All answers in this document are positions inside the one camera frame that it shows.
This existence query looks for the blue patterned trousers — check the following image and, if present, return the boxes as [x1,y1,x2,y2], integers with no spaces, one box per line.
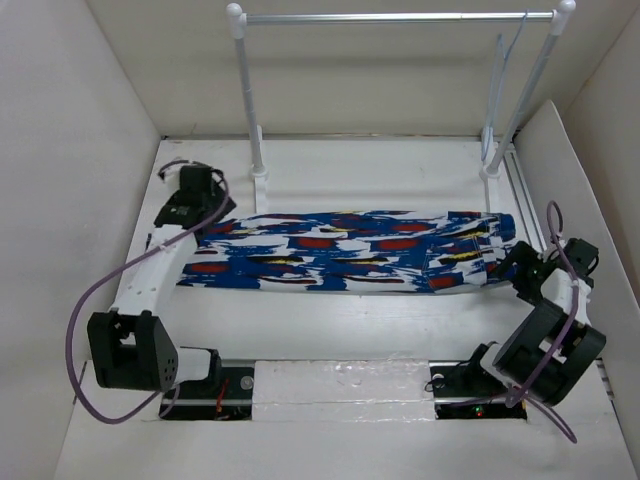
[179,210,517,295]

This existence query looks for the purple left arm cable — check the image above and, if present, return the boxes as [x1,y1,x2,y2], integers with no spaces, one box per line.
[67,158,231,426]

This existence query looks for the white clothes rack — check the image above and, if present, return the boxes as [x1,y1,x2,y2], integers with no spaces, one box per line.
[223,1,576,215]

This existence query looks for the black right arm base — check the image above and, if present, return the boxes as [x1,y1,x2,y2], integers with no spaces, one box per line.
[424,341,527,421]

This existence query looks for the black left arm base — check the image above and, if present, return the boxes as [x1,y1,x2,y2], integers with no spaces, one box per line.
[159,360,255,422]

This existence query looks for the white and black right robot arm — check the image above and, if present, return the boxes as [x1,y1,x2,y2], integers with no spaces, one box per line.
[462,238,606,406]

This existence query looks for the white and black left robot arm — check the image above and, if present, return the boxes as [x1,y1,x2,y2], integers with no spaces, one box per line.
[87,163,235,397]

